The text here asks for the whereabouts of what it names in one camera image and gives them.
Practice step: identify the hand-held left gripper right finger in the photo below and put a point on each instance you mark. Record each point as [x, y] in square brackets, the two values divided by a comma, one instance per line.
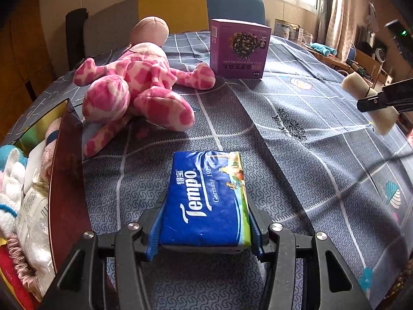
[256, 235]

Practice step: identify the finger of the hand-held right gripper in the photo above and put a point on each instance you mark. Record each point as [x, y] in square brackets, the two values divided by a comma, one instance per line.
[387, 98]

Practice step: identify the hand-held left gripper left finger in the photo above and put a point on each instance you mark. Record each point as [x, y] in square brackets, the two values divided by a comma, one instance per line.
[155, 229]

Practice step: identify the blue tissue packet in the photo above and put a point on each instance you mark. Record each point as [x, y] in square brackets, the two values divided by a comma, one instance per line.
[206, 200]

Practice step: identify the gold storage box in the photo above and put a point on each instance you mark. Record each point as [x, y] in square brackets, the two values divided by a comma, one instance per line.
[67, 174]

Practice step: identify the pink towel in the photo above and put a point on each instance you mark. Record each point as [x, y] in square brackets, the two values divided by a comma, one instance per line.
[51, 148]

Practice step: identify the white sponge block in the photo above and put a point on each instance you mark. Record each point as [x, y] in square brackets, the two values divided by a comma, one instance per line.
[34, 171]

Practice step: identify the pink satin scrunchie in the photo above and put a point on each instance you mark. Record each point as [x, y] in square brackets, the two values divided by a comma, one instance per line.
[19, 261]

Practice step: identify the red cloth item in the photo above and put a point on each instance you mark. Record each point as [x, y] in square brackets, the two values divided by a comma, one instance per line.
[9, 274]

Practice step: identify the blue plush elephant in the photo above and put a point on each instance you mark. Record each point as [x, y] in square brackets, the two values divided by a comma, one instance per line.
[11, 158]

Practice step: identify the black speaker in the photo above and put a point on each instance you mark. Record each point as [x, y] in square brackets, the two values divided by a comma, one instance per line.
[380, 50]

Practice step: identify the wooden chair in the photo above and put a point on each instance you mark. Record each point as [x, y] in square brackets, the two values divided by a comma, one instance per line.
[364, 58]

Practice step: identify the beige curtain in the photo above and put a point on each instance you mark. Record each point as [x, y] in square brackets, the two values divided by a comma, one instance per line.
[335, 13]

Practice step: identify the wooden desk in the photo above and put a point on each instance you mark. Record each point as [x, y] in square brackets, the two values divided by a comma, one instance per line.
[326, 59]

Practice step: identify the teal plush toy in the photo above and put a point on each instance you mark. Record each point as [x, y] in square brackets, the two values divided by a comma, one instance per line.
[322, 48]

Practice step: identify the clear plastic container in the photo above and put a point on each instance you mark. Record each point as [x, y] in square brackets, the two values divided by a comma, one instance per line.
[298, 34]

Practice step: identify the purple cardboard box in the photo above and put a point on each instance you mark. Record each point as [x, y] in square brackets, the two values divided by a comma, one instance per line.
[238, 48]

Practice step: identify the pink spotted plush toy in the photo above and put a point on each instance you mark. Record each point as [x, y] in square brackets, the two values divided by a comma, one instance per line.
[138, 71]

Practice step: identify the black upright roll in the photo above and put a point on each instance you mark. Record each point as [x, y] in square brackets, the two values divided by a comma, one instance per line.
[75, 38]

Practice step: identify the wooden wardrobe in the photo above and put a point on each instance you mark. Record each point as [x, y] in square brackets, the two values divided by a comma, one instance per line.
[19, 55]

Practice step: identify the grey yellow blue headboard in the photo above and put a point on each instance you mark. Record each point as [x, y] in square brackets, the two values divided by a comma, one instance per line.
[180, 9]

